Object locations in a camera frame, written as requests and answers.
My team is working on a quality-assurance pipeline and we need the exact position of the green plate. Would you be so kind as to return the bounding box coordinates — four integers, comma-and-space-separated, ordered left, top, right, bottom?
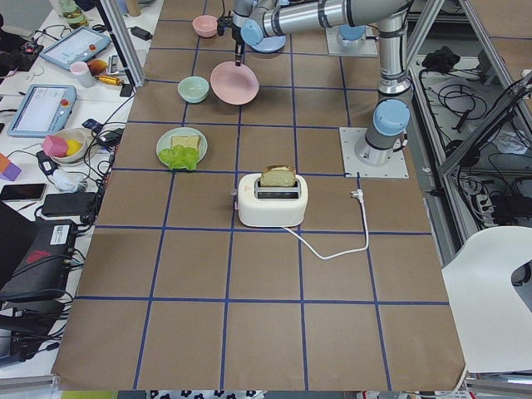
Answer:
156, 127, 208, 169

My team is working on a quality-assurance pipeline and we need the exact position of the black power adapter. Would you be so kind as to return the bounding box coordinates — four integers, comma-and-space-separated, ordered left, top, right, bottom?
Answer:
41, 192, 96, 217

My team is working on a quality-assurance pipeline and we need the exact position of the white chair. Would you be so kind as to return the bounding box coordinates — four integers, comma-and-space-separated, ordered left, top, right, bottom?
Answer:
442, 226, 531, 373

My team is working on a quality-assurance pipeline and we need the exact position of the aluminium frame post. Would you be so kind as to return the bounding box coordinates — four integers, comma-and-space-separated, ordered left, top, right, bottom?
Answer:
96, 0, 145, 88

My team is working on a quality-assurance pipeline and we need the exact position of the pink cup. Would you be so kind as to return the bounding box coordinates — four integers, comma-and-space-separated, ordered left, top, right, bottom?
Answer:
69, 62, 95, 88

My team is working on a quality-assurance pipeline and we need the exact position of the black computer box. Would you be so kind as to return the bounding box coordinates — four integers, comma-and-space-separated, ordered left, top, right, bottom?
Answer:
1, 203, 77, 306

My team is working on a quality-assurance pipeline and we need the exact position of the bread slice on plate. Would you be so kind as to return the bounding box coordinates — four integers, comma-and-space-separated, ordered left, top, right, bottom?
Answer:
170, 135, 201, 153

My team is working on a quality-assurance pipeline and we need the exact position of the white toaster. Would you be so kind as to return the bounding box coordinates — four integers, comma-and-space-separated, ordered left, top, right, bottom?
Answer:
236, 173, 308, 228

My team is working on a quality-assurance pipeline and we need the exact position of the pink plate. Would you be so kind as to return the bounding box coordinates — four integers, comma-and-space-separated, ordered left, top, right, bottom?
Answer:
210, 62, 259, 105

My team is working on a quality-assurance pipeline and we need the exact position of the gold cylinder tool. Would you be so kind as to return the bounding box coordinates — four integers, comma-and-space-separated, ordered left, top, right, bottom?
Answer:
95, 75, 124, 86

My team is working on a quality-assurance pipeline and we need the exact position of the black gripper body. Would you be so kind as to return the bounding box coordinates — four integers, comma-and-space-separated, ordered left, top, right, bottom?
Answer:
217, 12, 245, 42

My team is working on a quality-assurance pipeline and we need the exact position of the yellow toy fruit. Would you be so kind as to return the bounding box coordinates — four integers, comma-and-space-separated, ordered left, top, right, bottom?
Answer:
65, 140, 83, 157

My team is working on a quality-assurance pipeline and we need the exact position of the pink toy block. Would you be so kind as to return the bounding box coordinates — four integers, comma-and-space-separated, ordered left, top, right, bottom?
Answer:
42, 135, 68, 157

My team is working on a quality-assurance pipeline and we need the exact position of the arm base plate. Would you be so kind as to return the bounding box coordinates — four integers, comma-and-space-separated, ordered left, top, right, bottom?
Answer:
339, 127, 409, 179
326, 26, 378, 57

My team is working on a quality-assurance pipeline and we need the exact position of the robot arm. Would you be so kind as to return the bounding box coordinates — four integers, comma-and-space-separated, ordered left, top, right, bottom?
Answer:
217, 0, 411, 166
337, 24, 367, 47

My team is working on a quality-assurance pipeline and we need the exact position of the teach pendant tablet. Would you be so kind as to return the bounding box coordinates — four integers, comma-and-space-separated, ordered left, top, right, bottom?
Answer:
40, 27, 111, 70
7, 85, 77, 138

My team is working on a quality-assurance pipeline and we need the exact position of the purple toy block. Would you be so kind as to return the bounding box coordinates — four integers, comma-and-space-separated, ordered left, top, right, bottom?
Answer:
0, 154, 22, 181

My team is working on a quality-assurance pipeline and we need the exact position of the beige bowl with toys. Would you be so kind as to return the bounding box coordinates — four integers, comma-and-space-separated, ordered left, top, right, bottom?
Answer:
52, 127, 91, 165

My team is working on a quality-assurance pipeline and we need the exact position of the bread slice in toaster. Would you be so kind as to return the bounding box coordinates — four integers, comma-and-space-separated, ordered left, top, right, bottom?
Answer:
259, 165, 296, 187

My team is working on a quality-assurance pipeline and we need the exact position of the far teach pendant tablet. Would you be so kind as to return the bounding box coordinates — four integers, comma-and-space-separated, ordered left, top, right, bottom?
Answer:
40, 27, 111, 70

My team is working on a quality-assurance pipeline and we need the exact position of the near teach pendant tablet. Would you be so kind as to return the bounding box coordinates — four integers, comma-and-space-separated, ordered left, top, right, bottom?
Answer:
7, 85, 77, 138

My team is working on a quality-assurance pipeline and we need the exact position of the pink bowl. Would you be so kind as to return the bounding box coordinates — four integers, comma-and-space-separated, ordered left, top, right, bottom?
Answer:
192, 15, 218, 38

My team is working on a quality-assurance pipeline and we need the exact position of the blue plate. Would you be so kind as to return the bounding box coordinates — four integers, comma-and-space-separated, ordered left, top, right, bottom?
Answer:
250, 36, 287, 53

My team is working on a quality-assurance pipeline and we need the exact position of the black smartphone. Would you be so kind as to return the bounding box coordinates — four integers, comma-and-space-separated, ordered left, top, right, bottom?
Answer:
1, 183, 47, 201

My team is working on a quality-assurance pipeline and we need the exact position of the green bowl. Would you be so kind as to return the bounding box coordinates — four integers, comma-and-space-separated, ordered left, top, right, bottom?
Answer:
178, 76, 209, 104

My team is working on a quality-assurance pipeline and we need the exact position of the green lettuce leaf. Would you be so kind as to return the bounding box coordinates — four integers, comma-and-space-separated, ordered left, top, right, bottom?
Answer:
158, 145, 200, 170

